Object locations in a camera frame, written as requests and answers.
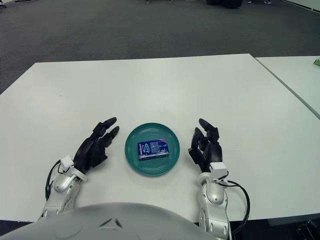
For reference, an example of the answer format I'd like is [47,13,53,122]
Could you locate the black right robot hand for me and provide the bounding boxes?
[187,118,224,174]

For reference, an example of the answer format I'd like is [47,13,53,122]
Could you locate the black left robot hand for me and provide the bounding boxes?
[73,116,121,176]

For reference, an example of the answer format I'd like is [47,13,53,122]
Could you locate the blue gum box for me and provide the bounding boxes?
[137,138,170,161]

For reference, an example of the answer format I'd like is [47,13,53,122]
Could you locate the teal round plate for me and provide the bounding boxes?
[124,122,181,178]

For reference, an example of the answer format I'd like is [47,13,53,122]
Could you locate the grey robot torso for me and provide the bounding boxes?
[0,201,218,240]

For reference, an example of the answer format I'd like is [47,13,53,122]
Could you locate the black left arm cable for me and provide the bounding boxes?
[44,161,65,202]

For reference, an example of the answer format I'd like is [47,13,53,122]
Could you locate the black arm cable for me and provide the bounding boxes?
[44,161,65,202]
[219,179,251,237]

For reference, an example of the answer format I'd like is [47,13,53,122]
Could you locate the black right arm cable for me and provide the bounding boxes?
[219,179,251,237]

